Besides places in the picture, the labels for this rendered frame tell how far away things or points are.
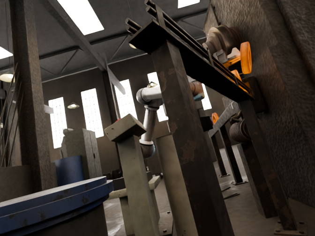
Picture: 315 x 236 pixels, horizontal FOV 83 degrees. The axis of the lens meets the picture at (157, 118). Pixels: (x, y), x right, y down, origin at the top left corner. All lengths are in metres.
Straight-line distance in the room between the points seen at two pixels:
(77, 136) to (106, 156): 7.79
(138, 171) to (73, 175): 3.64
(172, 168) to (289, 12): 1.04
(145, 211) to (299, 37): 1.12
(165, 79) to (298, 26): 0.99
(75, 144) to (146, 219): 3.96
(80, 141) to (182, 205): 3.94
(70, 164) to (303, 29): 4.10
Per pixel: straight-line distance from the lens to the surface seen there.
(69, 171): 4.27
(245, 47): 0.99
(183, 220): 0.74
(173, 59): 0.40
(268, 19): 1.29
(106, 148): 12.24
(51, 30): 11.11
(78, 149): 4.52
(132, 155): 0.69
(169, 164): 0.70
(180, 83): 0.38
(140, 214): 0.71
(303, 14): 1.38
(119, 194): 1.23
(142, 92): 1.19
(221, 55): 1.07
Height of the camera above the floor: 0.45
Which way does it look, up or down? 12 degrees up
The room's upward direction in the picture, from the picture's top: 14 degrees counter-clockwise
